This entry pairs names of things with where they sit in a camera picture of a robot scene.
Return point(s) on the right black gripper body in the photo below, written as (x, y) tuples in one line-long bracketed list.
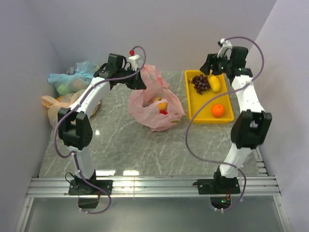
[(219, 65)]

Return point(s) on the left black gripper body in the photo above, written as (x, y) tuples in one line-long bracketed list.
[(129, 82)]

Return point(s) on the dark fake grape bunch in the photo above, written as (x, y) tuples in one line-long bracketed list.
[(201, 83)]

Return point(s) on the yellow fake lemon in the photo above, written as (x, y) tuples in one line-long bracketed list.
[(214, 83)]

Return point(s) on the pink plastic bag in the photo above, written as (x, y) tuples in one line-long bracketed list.
[(144, 110)]

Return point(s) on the red fake apple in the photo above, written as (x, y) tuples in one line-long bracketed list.
[(163, 112)]

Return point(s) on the orange fake fruit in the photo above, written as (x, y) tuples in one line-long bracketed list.
[(218, 110), (162, 106)]

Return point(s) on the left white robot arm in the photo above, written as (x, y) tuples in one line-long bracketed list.
[(74, 127)]

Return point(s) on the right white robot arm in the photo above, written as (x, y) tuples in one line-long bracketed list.
[(238, 56)]

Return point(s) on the blue tied plastic bag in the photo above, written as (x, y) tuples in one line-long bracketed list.
[(77, 77)]

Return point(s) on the orange tied plastic bag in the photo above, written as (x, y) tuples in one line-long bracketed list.
[(53, 105)]

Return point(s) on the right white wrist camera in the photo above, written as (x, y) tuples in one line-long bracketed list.
[(224, 45)]

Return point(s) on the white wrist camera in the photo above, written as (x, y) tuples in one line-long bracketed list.
[(224, 45), (134, 61)]

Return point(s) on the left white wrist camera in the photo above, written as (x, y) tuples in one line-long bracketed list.
[(134, 61)]

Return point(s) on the aluminium front rail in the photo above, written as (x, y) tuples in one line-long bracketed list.
[(147, 187)]

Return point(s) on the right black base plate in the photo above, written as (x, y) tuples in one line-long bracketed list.
[(207, 188)]

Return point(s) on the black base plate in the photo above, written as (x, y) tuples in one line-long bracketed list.
[(207, 188), (80, 188)]

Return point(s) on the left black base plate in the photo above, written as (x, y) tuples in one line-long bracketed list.
[(80, 188)]

